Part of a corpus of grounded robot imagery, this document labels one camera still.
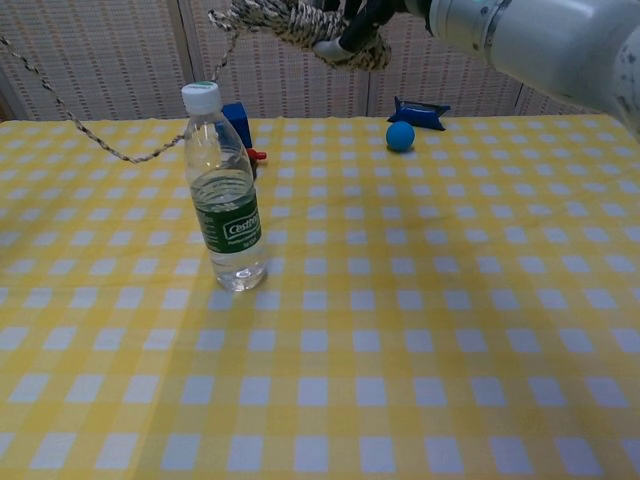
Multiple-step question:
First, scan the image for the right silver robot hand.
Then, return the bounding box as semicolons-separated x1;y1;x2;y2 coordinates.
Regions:
312;0;429;58

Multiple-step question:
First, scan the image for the braided multicolour rope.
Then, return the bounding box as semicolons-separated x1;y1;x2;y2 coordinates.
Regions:
0;0;393;165

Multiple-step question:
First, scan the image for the blue foil pouch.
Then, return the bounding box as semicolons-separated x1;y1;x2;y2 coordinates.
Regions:
387;96;452;133

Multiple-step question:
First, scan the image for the blue ball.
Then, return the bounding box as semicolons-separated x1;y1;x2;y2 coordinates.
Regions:
385;121;417;153

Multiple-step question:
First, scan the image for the blue plastic block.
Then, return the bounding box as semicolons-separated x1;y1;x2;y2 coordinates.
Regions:
221;102;255;150

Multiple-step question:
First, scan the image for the clear plastic water bottle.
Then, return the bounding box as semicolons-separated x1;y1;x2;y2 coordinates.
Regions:
180;79;269;294

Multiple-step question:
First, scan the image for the woven folding screen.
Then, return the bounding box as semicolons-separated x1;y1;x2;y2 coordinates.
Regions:
0;0;640;122

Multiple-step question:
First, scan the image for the yellow checkered tablecloth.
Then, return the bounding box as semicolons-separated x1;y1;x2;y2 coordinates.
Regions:
0;115;640;480

